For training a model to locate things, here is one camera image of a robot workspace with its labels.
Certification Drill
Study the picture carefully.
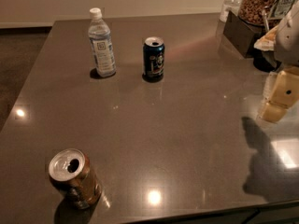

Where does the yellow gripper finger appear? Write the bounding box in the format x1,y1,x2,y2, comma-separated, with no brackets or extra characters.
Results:
258,66,299,123

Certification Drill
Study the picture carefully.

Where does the orange soda can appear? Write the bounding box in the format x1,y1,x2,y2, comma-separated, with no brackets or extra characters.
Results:
49,148,102,209

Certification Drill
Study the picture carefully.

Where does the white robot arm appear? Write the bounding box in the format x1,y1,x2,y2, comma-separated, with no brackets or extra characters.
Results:
254,1,299,123

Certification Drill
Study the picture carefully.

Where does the blue soda can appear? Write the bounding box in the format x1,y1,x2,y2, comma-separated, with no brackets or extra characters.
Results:
143,36,164,82

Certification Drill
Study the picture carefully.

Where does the black cup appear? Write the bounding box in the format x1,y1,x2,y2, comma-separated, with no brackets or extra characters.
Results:
253,49,281,73

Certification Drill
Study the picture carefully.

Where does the white spoon in cup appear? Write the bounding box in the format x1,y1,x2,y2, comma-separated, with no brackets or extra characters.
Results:
262,8,270,32

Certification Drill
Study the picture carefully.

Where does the dark brown box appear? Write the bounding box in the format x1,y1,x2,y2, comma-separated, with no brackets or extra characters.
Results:
223,11,263,58

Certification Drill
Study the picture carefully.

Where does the large jar of nuts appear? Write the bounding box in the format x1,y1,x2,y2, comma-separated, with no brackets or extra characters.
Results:
237,0,299,28

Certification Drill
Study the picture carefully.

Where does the clear bottle in background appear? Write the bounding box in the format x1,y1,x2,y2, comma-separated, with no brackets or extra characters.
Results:
219,0,241,22

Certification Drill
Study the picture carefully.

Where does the clear plastic water bottle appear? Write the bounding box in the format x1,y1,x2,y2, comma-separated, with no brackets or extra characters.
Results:
88,7,116,77

